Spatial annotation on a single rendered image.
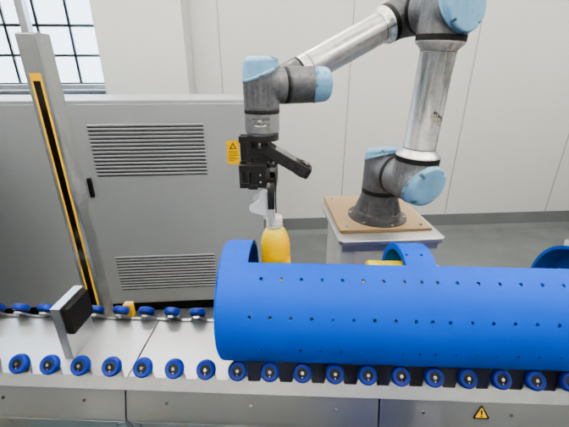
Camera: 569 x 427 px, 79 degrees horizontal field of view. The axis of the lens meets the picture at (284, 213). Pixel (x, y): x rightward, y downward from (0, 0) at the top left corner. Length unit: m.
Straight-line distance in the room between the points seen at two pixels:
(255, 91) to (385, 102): 2.88
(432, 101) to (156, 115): 1.58
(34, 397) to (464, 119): 3.73
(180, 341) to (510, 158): 3.82
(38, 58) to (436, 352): 1.23
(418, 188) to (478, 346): 0.39
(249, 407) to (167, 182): 1.58
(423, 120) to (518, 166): 3.46
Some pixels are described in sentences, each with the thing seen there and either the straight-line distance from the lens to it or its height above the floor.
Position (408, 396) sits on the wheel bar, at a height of 0.92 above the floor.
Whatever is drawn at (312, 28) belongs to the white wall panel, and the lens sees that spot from 3.39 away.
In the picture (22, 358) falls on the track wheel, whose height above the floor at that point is 0.98.
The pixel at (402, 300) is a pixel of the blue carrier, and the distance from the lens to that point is 0.76.
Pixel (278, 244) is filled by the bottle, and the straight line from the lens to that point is 0.83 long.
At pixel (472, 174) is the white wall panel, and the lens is 4.13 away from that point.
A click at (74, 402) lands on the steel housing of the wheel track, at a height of 0.87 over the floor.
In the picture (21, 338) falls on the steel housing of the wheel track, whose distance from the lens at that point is 1.25.
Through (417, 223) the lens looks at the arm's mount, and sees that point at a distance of 1.18.
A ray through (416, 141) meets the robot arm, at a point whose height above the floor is 1.44.
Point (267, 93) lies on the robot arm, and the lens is 0.73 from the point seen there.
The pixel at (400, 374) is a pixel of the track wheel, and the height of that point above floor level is 0.97.
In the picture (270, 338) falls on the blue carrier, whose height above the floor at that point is 1.10.
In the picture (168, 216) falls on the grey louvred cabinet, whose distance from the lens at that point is 2.32.
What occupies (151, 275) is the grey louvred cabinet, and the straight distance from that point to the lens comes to 2.56.
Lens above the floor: 1.61
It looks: 23 degrees down
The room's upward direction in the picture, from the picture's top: straight up
